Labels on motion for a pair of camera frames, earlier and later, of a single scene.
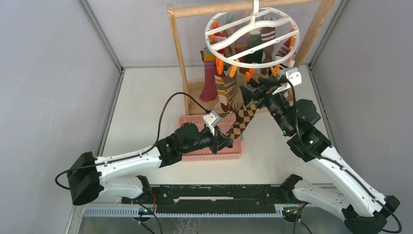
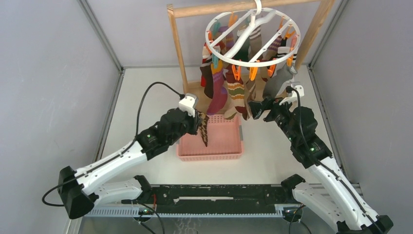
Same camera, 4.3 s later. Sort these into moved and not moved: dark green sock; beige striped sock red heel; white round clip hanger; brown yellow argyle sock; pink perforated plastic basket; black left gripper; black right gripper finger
Moved: black left gripper; black right gripper finger; dark green sock; brown yellow argyle sock; beige striped sock red heel
Not moved: pink perforated plastic basket; white round clip hanger
